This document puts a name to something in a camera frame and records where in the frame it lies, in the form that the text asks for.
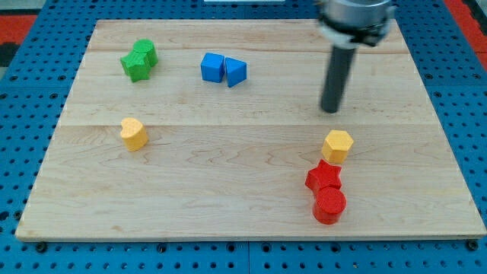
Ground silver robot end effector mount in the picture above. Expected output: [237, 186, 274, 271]
[318, 0, 396, 49]

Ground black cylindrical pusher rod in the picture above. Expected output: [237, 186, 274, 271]
[320, 46, 355, 113]

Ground yellow hexagon block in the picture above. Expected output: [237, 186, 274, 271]
[321, 129, 354, 164]

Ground red star block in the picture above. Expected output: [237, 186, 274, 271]
[305, 160, 342, 195]

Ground green star block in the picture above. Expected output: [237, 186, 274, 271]
[120, 50, 151, 82]

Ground blue triangle block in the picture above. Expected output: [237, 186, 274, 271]
[225, 57, 247, 88]

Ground blue cube block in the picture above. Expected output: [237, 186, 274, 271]
[200, 53, 225, 83]

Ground red cylinder block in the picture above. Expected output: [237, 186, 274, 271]
[312, 187, 347, 225]

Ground wooden board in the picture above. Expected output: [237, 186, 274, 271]
[16, 20, 486, 242]

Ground green cylinder block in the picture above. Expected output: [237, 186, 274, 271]
[133, 39, 158, 67]

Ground yellow heart block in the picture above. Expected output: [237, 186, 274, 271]
[120, 117, 148, 151]

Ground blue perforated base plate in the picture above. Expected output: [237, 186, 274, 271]
[1, 1, 486, 273]

